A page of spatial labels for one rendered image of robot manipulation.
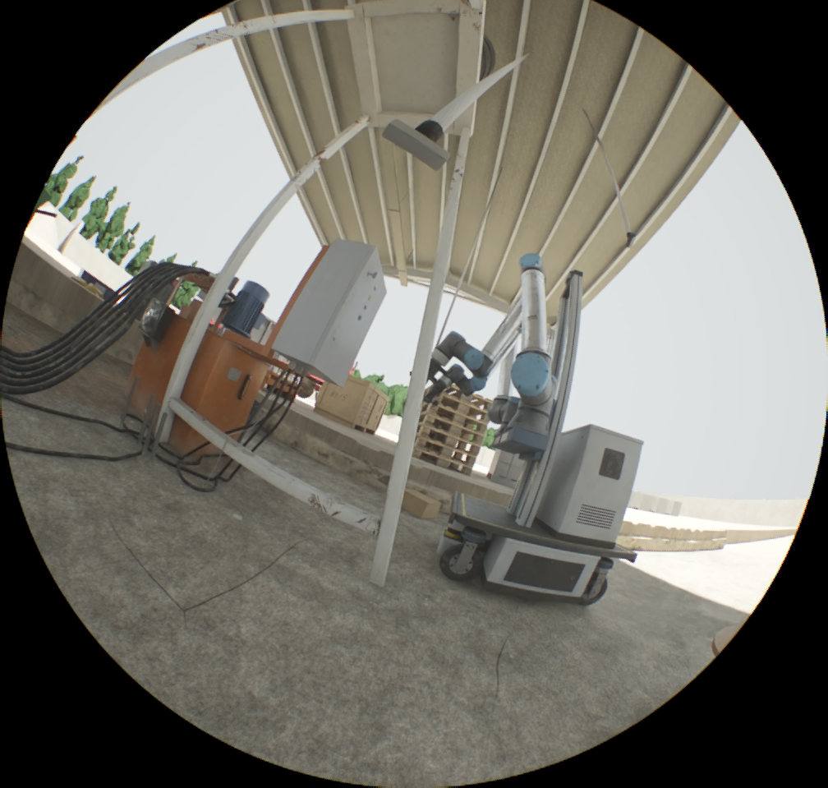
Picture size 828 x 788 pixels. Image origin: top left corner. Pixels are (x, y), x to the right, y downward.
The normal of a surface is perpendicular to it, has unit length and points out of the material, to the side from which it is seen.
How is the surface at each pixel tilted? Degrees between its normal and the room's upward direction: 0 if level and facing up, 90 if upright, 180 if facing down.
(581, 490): 90
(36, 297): 90
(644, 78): 172
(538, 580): 90
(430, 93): 180
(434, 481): 90
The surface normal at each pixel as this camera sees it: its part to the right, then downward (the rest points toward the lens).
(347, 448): -0.02, -0.25
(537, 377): -0.55, -0.32
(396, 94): -0.36, 0.91
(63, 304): 0.94, 0.33
